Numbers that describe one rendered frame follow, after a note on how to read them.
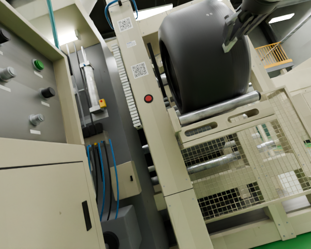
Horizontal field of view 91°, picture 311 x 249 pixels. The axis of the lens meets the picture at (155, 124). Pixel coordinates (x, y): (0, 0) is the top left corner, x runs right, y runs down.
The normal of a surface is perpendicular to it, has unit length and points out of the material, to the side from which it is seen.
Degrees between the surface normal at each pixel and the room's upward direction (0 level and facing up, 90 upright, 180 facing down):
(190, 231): 90
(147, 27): 90
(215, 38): 101
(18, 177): 90
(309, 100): 90
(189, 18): 75
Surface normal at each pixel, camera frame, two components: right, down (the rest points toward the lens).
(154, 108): -0.11, -0.18
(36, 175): 0.95, -0.31
